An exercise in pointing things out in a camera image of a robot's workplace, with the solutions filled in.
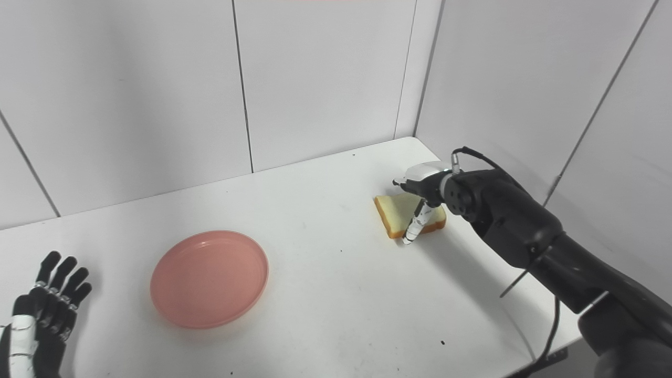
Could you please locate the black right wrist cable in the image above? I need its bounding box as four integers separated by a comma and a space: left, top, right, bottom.
450, 146, 569, 378

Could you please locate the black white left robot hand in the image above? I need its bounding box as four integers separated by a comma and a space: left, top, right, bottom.
0, 251, 92, 378

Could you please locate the slice of white bread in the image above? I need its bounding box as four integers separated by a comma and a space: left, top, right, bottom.
374, 192, 447, 240

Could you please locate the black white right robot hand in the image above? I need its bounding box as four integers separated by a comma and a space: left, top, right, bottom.
393, 161, 452, 245

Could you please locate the thin black cable tie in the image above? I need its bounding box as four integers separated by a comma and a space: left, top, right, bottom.
499, 247, 554, 298

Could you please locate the pink round plate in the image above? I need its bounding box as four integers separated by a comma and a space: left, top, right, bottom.
150, 230, 269, 330

